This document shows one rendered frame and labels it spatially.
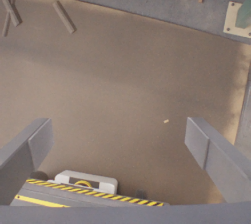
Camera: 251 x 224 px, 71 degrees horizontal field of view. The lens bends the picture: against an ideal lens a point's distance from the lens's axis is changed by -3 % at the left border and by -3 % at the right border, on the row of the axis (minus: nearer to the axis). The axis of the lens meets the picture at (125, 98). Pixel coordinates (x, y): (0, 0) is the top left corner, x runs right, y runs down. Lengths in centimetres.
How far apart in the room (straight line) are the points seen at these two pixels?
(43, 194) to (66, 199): 8
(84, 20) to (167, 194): 98
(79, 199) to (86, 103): 47
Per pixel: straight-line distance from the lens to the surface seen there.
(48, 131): 17
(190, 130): 16
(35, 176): 93
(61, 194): 67
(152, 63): 94
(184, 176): 94
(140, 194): 82
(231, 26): 111
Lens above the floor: 90
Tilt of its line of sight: 80 degrees down
